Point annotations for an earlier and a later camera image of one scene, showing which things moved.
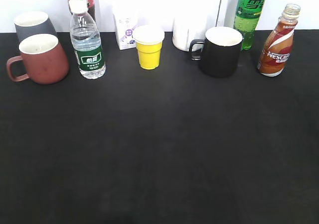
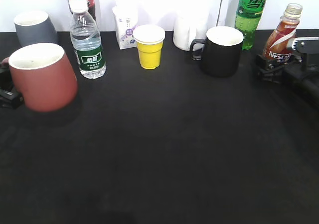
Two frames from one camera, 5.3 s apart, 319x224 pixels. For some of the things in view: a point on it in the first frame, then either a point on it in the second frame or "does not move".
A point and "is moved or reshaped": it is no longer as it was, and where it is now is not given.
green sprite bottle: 250,1 does not move
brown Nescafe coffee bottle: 276,51 does not move
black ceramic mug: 222,52 does not move
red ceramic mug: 45,59 is moved or reshaped
